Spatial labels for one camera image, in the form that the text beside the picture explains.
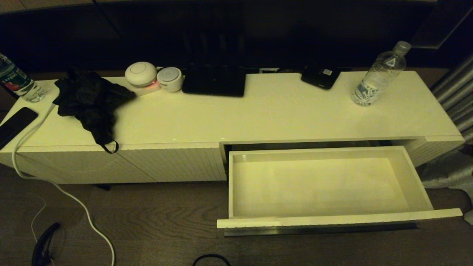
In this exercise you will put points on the white fluted drawer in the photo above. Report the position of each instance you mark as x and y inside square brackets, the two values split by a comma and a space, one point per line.
[314, 184]

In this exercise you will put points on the dark angular panel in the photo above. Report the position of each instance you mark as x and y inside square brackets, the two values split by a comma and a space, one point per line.
[439, 26]

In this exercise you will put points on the white cylindrical speaker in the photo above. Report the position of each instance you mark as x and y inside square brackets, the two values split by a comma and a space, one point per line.
[170, 79]

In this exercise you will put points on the grey curtain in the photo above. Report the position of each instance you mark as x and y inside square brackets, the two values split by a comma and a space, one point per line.
[454, 92]

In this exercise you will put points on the small white floor object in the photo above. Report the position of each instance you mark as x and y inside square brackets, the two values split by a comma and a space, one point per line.
[469, 217]

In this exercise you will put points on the white flat charging base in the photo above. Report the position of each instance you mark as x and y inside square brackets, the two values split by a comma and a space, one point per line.
[147, 89]

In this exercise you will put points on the green labelled water bottle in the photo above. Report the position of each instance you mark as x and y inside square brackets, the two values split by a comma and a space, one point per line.
[18, 83]

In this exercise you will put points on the clear plastic water bottle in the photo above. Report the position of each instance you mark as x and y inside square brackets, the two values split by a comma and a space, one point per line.
[377, 79]

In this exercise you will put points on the black router box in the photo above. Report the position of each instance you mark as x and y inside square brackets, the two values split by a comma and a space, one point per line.
[214, 83]

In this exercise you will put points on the black smartphone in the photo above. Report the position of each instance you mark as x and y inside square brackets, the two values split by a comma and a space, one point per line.
[14, 125]

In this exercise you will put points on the large black television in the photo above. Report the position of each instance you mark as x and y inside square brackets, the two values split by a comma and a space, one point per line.
[258, 33]

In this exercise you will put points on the black crumpled cloth bag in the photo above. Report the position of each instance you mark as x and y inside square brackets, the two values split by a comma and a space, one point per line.
[88, 99]

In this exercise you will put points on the white power socket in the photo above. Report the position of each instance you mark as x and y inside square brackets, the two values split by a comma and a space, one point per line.
[268, 70]

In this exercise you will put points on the white low cabinet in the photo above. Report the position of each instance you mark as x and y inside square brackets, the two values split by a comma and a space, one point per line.
[258, 118]

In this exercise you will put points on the white dome shaped device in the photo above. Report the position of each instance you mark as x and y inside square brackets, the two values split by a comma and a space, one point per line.
[140, 74]

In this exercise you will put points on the small black labelled box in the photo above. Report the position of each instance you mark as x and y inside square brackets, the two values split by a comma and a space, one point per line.
[319, 78]

